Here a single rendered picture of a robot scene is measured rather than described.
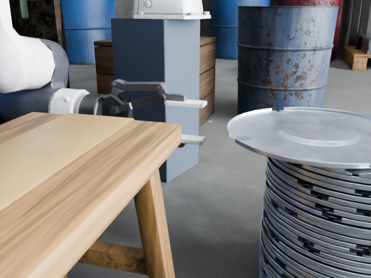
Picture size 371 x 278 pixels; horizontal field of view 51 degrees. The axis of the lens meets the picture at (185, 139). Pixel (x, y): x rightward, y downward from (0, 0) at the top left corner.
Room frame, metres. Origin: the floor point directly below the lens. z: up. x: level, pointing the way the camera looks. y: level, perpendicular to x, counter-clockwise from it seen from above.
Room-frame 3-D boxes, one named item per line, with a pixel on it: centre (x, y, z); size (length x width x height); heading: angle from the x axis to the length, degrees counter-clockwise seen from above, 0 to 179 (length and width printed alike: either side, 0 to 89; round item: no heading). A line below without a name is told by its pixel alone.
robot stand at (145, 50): (1.14, 0.08, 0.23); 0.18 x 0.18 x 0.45; 58
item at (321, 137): (0.60, -0.21, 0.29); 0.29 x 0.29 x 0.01
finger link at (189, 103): (0.67, 0.00, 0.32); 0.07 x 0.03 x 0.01; 73
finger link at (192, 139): (0.67, 0.00, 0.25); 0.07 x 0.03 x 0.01; 73
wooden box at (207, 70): (1.68, 0.11, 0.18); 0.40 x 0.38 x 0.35; 71
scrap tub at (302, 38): (1.75, -0.43, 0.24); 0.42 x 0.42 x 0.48
